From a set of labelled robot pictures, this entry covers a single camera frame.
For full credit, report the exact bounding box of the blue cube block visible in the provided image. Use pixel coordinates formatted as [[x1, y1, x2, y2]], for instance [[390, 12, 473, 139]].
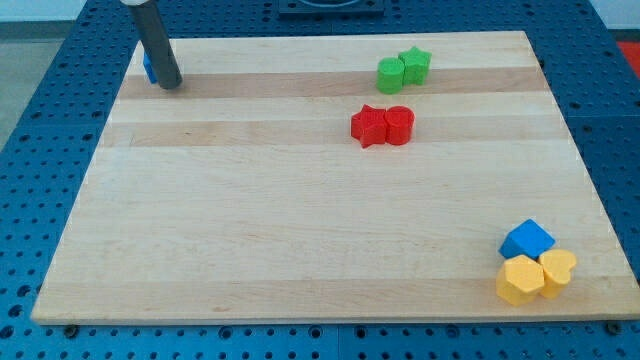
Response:
[[499, 219, 555, 260]]

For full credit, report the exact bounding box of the red star block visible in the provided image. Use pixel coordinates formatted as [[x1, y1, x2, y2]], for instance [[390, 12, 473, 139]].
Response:
[[351, 105, 387, 148]]

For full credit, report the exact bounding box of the yellow heart block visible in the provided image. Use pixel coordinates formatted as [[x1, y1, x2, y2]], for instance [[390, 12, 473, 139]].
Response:
[[538, 249, 577, 299]]

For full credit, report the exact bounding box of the green cylinder block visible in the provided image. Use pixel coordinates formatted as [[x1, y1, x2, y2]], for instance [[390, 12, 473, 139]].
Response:
[[376, 57, 405, 94]]

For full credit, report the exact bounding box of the yellow pentagon block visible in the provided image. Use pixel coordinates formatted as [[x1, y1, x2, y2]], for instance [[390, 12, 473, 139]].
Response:
[[495, 255, 545, 306]]

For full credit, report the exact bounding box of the green star block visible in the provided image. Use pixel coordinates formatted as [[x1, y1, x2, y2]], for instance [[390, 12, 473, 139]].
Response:
[[398, 46, 432, 85]]

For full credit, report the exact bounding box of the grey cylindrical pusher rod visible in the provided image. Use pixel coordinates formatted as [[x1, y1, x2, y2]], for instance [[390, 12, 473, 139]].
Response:
[[121, 0, 182, 90]]

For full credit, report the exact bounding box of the wooden board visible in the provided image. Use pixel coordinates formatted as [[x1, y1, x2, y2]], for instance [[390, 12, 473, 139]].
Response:
[[32, 31, 639, 325]]

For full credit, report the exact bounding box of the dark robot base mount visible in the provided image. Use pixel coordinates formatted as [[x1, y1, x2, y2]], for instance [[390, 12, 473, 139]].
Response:
[[275, 0, 385, 17]]

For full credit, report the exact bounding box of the blue triangle block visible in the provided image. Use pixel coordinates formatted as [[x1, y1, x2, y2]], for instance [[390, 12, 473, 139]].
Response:
[[143, 53, 157, 84]]

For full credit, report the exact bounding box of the red cylinder block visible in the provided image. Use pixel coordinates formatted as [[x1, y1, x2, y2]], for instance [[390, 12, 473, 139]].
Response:
[[384, 106, 415, 146]]

